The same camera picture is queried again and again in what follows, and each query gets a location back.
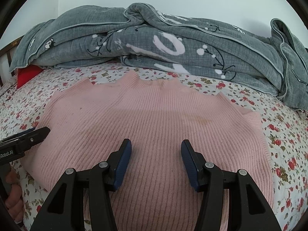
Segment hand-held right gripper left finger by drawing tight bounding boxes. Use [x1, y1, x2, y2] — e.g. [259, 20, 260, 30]
[29, 138, 132, 231]

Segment red pillow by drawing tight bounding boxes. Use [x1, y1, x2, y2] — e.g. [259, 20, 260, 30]
[16, 65, 45, 89]

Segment person's left hand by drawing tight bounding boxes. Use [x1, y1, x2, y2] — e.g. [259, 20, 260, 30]
[4, 167, 24, 223]

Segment grey printed blanket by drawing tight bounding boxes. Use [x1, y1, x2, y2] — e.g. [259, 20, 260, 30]
[9, 2, 308, 112]

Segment floral bed sheet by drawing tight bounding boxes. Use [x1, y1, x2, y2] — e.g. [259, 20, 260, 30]
[0, 61, 308, 231]

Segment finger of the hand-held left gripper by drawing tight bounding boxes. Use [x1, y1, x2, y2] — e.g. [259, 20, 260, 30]
[0, 127, 36, 142]
[0, 127, 51, 152]

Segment wooden headboard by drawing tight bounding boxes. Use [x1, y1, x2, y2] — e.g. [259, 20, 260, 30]
[0, 35, 24, 87]

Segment pink knit sweater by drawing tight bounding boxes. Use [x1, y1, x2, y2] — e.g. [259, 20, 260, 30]
[20, 73, 275, 231]

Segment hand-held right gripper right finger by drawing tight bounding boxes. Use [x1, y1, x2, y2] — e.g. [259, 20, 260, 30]
[181, 139, 282, 231]

